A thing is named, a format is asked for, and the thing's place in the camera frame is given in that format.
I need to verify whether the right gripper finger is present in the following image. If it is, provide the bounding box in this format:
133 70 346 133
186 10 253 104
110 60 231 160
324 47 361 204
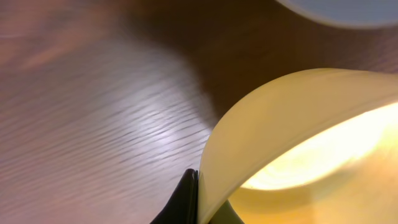
150 169 198 224

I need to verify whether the yellow bowl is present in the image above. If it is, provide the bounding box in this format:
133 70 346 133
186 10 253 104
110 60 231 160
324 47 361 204
198 68 397 223

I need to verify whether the grey bowl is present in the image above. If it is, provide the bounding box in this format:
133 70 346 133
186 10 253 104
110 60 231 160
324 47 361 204
277 0 397 29

